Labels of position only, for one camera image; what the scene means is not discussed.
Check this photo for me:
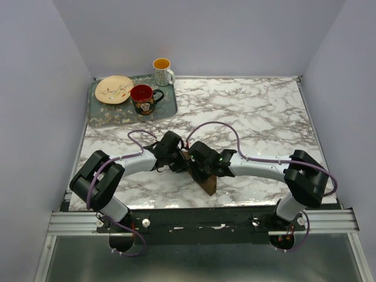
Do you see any beige floral plate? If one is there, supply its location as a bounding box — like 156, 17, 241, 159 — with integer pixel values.
95, 75, 134, 105

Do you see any purple cable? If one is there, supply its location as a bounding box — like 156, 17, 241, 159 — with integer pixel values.
185, 121, 338, 253
88, 129, 161, 258

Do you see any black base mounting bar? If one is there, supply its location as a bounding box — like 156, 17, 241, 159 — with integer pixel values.
96, 206, 306, 246

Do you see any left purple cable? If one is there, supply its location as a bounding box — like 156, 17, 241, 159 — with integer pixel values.
88, 129, 161, 258

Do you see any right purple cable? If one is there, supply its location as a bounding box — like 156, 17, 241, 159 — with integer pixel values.
185, 121, 338, 253

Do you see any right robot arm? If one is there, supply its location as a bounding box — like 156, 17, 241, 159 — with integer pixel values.
188, 142, 328, 230

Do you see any brown cloth napkin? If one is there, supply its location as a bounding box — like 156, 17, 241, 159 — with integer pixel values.
183, 152, 217, 196

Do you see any floral green tray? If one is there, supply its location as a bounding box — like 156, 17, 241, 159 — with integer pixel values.
88, 74, 177, 127

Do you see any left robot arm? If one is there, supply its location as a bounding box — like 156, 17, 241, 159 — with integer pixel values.
69, 131, 187, 232

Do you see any aluminium frame rail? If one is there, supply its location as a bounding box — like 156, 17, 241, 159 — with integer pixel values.
32, 208, 376, 282

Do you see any black skull mug red inside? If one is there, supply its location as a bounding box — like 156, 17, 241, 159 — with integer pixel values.
130, 85, 165, 116

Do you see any white mug orange inside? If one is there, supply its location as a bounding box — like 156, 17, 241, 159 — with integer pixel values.
153, 58, 176, 86

